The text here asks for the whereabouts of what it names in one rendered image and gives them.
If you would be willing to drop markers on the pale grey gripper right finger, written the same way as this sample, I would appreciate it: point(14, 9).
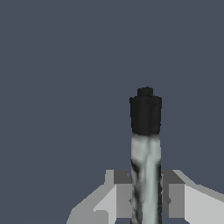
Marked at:
point(186, 201)

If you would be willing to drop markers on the white bottle with black cap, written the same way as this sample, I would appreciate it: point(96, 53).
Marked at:
point(145, 145)

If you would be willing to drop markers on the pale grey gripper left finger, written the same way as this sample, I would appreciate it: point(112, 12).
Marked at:
point(116, 198)

